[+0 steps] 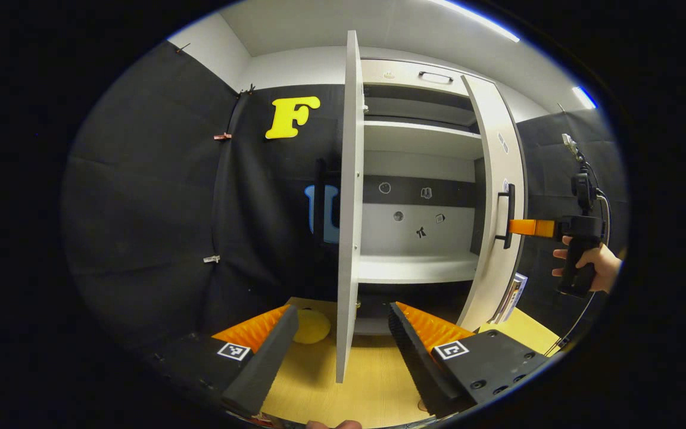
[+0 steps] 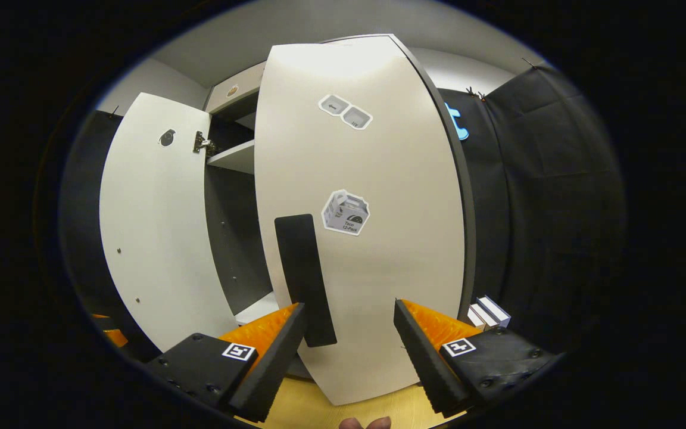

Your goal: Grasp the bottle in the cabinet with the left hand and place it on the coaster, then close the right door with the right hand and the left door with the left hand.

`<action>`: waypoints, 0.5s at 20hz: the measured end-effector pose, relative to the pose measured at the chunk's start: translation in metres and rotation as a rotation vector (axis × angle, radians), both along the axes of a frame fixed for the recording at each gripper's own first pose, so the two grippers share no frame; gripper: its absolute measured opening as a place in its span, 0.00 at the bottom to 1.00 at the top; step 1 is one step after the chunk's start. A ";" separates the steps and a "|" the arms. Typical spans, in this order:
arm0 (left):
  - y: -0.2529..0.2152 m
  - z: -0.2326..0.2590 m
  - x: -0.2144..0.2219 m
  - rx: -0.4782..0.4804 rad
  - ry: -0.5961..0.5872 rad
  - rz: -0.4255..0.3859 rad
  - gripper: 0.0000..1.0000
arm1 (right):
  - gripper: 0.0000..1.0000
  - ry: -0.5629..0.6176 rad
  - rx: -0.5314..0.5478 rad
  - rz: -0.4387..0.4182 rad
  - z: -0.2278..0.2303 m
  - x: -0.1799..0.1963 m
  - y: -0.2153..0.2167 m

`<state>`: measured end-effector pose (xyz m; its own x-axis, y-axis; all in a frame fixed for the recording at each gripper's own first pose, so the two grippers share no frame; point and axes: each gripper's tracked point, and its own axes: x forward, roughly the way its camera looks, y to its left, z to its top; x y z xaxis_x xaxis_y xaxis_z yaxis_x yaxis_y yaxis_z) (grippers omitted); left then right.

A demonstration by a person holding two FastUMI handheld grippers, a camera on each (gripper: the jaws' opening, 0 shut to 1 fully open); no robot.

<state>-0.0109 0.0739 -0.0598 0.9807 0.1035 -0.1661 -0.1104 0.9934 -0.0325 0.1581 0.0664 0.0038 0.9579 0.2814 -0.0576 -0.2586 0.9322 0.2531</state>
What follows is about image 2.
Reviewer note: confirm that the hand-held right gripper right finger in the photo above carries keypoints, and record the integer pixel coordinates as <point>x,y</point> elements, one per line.
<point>423,363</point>

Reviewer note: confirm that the white cabinet shelf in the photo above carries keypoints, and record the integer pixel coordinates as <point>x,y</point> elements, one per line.
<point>236,156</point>
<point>256,311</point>

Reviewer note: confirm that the white box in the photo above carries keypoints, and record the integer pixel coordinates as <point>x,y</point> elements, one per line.
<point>495,310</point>
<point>477,319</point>

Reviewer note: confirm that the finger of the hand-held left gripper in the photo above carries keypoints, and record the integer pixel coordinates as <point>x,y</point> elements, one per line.
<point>112,333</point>

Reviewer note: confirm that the black backdrop cloth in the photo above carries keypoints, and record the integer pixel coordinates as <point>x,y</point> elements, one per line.
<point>557,208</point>

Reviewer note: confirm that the cabinet door box sticker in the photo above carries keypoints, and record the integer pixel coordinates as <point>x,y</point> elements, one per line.
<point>390,268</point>

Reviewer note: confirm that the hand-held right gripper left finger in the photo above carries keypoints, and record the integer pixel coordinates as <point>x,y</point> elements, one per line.
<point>271,369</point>

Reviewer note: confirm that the grey cabinet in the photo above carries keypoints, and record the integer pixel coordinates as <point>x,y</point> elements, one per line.
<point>233,226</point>

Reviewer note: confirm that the cabinet door checkered sticker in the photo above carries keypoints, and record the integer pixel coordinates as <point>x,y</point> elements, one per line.
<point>158,238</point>

